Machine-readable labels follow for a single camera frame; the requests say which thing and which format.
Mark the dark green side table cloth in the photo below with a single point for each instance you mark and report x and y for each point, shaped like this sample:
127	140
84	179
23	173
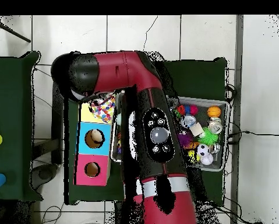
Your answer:
11	105

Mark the purple spiky monster toy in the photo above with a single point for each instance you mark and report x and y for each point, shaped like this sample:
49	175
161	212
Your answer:
184	139

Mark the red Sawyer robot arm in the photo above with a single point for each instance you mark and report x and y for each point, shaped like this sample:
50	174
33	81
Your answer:
130	70

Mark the orange ball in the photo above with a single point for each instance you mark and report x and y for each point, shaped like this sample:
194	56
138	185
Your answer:
213	111

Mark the wooden box with three holes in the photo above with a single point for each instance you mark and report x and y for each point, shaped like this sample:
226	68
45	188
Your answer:
92	147

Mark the green spiky ball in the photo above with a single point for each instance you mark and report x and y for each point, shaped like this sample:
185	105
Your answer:
209	137

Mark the silver can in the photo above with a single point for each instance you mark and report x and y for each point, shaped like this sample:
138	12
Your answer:
215	126

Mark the shallow silver mesh bin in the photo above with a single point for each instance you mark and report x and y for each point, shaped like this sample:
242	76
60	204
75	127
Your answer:
213	165

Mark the black tripod leg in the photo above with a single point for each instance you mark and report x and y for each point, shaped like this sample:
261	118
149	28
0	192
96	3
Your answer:
13	32

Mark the grey round floor base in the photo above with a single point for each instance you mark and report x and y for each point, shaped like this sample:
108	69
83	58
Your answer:
44	173

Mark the black and white soccer ball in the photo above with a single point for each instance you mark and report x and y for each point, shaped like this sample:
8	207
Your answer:
202	150

